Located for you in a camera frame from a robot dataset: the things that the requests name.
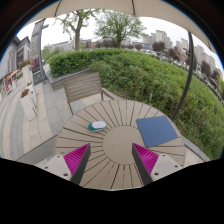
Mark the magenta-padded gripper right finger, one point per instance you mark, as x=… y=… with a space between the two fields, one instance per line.
x=146 y=160

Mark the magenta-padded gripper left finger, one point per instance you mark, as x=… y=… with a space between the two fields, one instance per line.
x=75 y=160

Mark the white and teal computer mouse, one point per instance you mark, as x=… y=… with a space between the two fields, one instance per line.
x=98 y=125

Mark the blue mouse pad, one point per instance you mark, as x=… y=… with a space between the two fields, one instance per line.
x=156 y=131

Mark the white planter with flowers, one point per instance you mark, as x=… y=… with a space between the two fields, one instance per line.
x=28 y=106
x=27 y=75

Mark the brown slatted chair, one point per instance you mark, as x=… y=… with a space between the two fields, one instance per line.
x=81 y=86

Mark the green hedge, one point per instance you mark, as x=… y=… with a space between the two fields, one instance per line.
x=150 y=76

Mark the curved dark umbrella pole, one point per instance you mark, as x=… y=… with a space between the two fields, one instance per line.
x=190 y=66

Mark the tall grey sign pillar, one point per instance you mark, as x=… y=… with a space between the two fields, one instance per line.
x=36 y=50

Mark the sparse tall tree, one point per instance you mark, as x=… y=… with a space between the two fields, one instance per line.
x=77 y=36

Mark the distant apartment buildings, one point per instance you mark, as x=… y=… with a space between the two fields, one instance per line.
x=161 y=35

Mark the round leafy tree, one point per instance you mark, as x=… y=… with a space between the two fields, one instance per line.
x=118 y=25

